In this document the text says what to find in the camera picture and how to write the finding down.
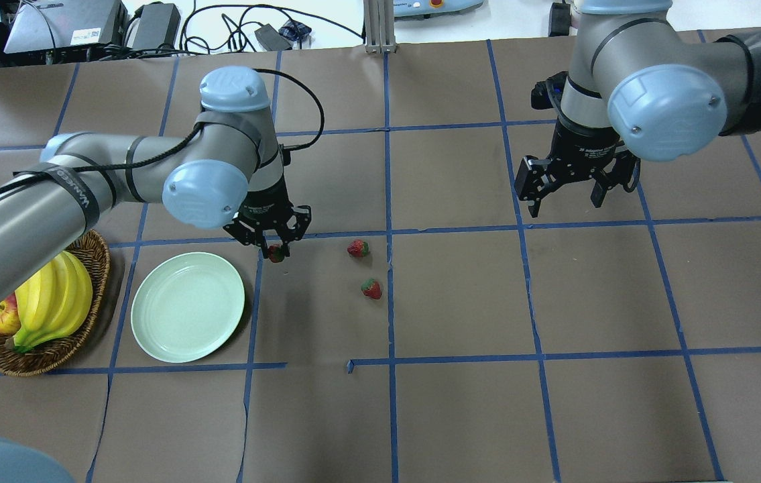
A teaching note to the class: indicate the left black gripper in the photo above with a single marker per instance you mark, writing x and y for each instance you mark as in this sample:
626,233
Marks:
269,200

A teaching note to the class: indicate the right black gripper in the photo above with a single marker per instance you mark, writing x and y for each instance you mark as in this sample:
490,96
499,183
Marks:
580,146

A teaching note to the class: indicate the red strawberry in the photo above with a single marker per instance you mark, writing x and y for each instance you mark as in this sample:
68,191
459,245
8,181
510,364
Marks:
372,289
359,248
276,253

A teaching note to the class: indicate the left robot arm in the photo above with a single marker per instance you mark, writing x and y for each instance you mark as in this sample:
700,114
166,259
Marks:
226,173

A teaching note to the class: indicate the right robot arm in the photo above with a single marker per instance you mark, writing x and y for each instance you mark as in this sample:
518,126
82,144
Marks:
635,91

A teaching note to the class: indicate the light green plate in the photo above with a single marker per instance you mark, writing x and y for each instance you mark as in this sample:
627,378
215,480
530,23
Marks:
187,307

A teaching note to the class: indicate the brown wicker basket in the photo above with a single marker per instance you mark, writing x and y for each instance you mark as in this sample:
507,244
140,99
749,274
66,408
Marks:
92,250

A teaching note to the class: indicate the yellow banana bunch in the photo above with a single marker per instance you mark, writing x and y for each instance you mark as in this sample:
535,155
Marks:
53,303

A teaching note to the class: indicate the black power brick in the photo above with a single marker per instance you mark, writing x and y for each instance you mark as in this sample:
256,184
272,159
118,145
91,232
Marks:
156,26

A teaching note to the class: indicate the red apple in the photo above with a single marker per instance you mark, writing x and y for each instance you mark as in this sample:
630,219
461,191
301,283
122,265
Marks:
9,315

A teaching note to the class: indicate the silver laptop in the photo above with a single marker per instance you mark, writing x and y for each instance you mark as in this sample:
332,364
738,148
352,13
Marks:
64,26

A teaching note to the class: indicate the aluminium frame post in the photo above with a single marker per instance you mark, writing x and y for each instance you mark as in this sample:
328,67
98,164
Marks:
378,23

